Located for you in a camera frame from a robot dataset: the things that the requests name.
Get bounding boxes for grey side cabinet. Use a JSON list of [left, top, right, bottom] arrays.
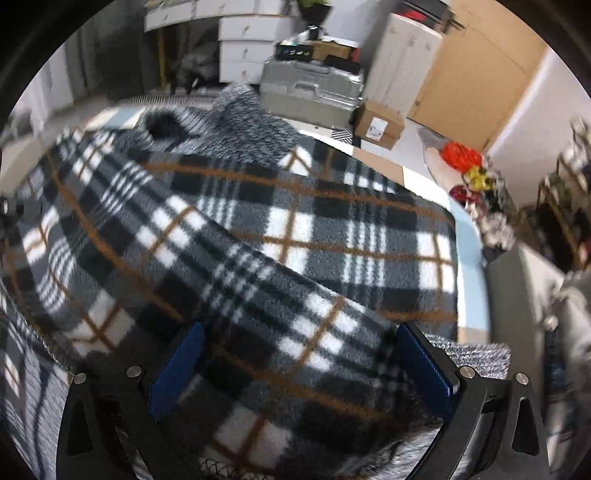
[[482, 242, 561, 384]]

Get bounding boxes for shoe rack with shoes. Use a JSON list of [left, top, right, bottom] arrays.
[[536, 115, 591, 273]]

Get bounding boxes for plaid fleece jacket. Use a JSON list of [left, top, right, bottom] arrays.
[[0, 83, 513, 480]]

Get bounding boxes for checked tablecloth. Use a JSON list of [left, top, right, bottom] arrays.
[[0, 92, 495, 344]]

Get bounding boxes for white hard-shell suitcase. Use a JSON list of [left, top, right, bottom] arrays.
[[362, 11, 444, 116]]

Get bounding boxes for yellow shoes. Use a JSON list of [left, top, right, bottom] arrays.
[[464, 166, 490, 190]]

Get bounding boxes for light wooden door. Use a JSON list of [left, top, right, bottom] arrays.
[[409, 0, 550, 151]]

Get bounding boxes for silver aluminium suitcase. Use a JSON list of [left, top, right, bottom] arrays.
[[260, 60, 363, 130]]

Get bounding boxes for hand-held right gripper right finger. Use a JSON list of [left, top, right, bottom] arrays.
[[396, 322, 551, 480]]

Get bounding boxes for pile of light clothes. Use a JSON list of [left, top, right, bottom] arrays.
[[545, 272, 591, 462]]

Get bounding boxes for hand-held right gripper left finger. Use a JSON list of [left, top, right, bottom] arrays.
[[55, 322, 206, 480]]

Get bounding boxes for black carton box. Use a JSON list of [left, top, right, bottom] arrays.
[[276, 42, 312, 62]]

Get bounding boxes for dark grey bag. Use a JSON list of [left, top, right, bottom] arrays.
[[175, 53, 218, 88]]

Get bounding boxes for wrapped green bouquet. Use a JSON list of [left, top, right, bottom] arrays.
[[298, 0, 333, 24]]

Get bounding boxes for small cardboard box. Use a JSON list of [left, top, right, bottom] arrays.
[[353, 100, 406, 149]]

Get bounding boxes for orange plastic bag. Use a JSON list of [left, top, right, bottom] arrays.
[[441, 142, 483, 174]]

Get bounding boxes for black red shoe box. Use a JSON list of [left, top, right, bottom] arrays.
[[406, 13, 446, 34]]

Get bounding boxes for brown open box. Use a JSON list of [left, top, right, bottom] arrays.
[[310, 41, 361, 60]]

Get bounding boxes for flat black box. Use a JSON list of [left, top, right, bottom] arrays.
[[323, 55, 362, 75]]

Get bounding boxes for white desk with drawers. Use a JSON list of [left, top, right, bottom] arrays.
[[143, 0, 301, 86]]

